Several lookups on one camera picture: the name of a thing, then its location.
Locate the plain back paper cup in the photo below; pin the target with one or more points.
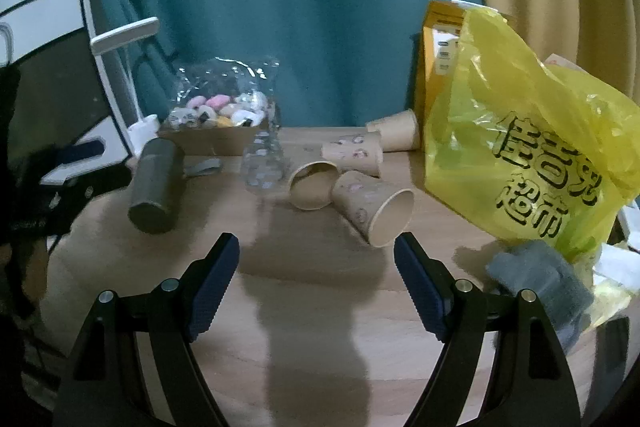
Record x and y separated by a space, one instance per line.
399 132

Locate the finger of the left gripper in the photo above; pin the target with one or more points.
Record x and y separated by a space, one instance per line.
75 194
78 152

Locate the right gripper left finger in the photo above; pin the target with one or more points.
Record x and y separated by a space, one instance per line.
104 384

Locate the cardboard box of toys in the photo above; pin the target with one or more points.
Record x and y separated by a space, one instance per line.
204 131

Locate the orange paper box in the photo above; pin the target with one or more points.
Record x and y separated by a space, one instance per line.
438 44

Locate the clear patterned glass cup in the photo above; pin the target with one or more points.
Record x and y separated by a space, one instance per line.
263 163

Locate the yellow plastic shopping bag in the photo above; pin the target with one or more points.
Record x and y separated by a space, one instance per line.
526 150

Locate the open-mouth lying paper cup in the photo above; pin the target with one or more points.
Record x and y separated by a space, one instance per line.
310 184

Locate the front lying paper cup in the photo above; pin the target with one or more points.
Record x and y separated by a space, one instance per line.
377 209

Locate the grey knitted glove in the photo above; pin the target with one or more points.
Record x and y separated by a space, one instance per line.
537 266

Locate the white desk lamp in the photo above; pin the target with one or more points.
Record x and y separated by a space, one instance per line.
111 51

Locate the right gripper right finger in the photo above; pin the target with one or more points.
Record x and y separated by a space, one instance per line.
530 382

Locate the grey metal thermos bottle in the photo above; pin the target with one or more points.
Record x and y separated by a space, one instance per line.
158 185

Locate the patterned paper cup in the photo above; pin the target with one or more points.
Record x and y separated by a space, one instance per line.
360 151

